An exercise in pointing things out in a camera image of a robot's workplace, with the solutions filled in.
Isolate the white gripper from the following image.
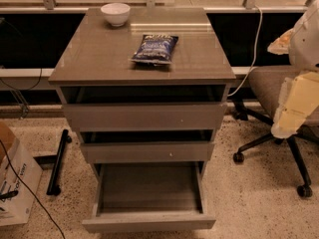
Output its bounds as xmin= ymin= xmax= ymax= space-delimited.
xmin=267 ymin=29 xmax=319 ymax=138

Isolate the grey bottom drawer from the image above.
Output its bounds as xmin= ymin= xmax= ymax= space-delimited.
xmin=83 ymin=162 xmax=215 ymax=233

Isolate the grey drawer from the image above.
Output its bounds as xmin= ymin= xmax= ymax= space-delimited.
xmin=60 ymin=84 xmax=226 ymax=131
xmin=81 ymin=129 xmax=214 ymax=163
xmin=83 ymin=162 xmax=215 ymax=233

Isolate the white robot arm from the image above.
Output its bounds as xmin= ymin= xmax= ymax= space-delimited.
xmin=267 ymin=0 xmax=319 ymax=138

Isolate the grey top drawer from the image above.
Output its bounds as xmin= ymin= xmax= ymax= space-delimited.
xmin=60 ymin=84 xmax=226 ymax=131

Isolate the grey drawer cabinet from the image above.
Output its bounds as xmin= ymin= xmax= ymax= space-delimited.
xmin=48 ymin=6 xmax=237 ymax=171

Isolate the grey middle drawer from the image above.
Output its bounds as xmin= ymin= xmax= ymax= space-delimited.
xmin=81 ymin=129 xmax=214 ymax=163

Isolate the brown office chair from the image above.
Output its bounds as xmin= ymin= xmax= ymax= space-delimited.
xmin=231 ymin=65 xmax=319 ymax=198

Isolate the blue chip bag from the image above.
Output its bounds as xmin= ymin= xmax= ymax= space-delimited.
xmin=132 ymin=34 xmax=178 ymax=65

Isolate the white ceramic bowl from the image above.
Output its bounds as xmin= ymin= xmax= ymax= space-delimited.
xmin=101 ymin=3 xmax=131 ymax=27

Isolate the black metal bar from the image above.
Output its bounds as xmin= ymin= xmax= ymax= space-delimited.
xmin=47 ymin=129 xmax=72 ymax=196

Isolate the cardboard box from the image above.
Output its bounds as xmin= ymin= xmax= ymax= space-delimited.
xmin=0 ymin=122 xmax=42 ymax=226

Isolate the white cable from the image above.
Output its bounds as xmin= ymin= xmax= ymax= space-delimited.
xmin=227 ymin=5 xmax=263 ymax=98

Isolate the black floor cable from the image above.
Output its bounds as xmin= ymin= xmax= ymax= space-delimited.
xmin=0 ymin=138 xmax=67 ymax=239

